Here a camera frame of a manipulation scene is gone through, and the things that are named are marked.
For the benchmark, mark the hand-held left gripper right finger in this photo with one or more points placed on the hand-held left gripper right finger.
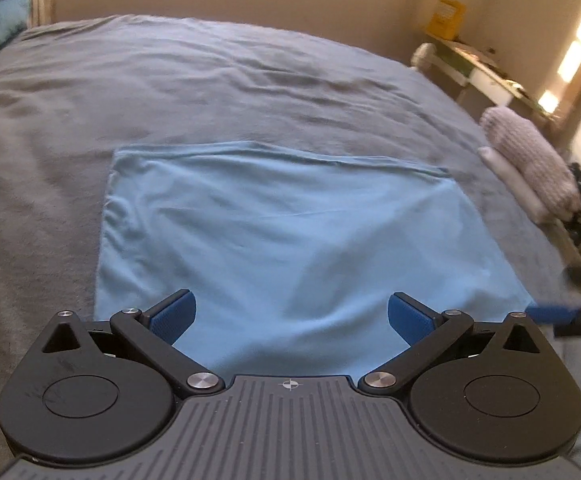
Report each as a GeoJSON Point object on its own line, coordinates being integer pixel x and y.
{"type": "Point", "coordinates": [410, 320]}

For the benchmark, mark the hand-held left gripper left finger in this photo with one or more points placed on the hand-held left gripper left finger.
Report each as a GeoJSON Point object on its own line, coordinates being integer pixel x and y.
{"type": "Point", "coordinates": [173, 317]}

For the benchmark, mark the light blue printed t-shirt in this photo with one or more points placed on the light blue printed t-shirt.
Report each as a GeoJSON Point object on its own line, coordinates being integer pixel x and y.
{"type": "Point", "coordinates": [295, 230]}

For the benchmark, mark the folded houndstooth garment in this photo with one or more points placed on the folded houndstooth garment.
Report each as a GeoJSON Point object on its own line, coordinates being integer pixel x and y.
{"type": "Point", "coordinates": [530, 155]}

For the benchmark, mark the white desk with drawers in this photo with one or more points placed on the white desk with drawers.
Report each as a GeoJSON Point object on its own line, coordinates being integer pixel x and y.
{"type": "Point", "coordinates": [485, 70]}

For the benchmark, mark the grey bed blanket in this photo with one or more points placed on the grey bed blanket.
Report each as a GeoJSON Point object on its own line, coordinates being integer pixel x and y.
{"type": "Point", "coordinates": [220, 75]}

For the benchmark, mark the white carved ornament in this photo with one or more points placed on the white carved ornament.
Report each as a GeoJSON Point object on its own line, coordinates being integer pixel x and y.
{"type": "Point", "coordinates": [422, 55]}

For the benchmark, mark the yellow box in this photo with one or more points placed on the yellow box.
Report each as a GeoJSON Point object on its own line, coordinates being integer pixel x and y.
{"type": "Point", "coordinates": [445, 17]}

